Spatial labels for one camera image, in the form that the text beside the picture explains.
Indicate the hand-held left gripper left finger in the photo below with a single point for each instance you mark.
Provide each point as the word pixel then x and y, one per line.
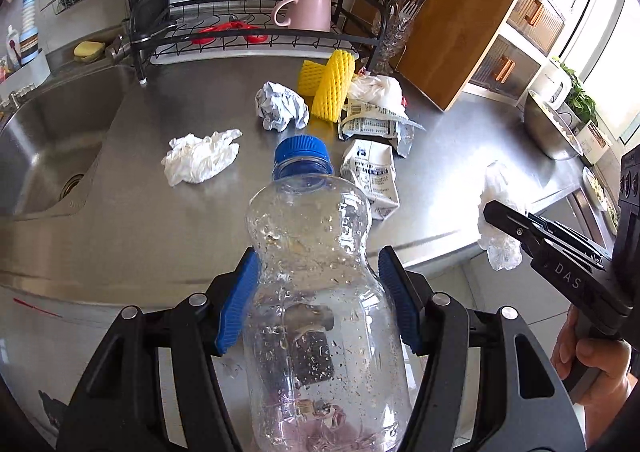
pixel 239 304

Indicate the pink mug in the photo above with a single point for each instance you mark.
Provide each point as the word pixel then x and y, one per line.
pixel 310 6

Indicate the white bottle red label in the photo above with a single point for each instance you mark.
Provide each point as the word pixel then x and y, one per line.
pixel 13 49

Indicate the crushed white milk carton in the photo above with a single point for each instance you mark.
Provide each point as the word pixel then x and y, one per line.
pixel 372 171

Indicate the white drawer cabinet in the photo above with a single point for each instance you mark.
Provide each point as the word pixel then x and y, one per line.
pixel 540 6

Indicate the glass cutlery holder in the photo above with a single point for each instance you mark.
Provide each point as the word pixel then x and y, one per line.
pixel 392 41

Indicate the clear plastic bottle blue cap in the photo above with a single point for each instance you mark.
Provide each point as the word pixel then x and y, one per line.
pixel 310 242

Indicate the white plastic bag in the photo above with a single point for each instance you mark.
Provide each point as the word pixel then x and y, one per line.
pixel 377 89

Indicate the person's right hand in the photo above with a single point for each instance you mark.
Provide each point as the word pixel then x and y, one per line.
pixel 602 362

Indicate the stainless steel bowl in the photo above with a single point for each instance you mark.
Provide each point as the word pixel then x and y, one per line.
pixel 547 129

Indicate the white tissue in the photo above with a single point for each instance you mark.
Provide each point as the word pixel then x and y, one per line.
pixel 200 157

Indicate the white box with label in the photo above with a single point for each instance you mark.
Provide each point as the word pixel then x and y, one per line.
pixel 595 141

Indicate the yellow sponge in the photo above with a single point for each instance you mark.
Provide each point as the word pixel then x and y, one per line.
pixel 87 49

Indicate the red scissors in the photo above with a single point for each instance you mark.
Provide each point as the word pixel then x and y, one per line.
pixel 210 34

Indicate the wooden cutting board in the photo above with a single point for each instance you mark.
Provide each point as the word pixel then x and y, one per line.
pixel 450 16

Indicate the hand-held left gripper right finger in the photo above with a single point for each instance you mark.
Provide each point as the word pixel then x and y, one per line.
pixel 396 303

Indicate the small yellow foam fruit net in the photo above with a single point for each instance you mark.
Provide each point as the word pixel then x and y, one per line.
pixel 310 76

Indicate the steel faucet with filter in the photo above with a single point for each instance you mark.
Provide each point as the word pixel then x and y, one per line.
pixel 29 31

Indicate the white sink caddy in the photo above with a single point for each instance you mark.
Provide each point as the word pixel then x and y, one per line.
pixel 25 76

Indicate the white plastic wad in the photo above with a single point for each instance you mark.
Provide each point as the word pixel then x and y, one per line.
pixel 500 187

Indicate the large yellow foam fruit net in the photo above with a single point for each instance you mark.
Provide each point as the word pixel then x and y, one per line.
pixel 332 81

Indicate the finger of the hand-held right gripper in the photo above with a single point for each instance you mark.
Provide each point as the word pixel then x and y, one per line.
pixel 505 219
pixel 570 234

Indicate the printed snack wrapper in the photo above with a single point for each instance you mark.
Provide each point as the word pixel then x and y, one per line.
pixel 370 126

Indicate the stainless steel sink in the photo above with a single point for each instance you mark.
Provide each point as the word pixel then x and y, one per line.
pixel 45 146

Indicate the white electric kettle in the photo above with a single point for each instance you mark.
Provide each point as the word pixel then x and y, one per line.
pixel 550 81

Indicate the plate of food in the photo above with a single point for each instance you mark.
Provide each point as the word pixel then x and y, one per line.
pixel 600 197

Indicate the grey paper ball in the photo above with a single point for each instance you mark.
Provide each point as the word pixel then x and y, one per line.
pixel 281 106

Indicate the green potted plant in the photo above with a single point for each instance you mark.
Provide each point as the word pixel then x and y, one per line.
pixel 580 96

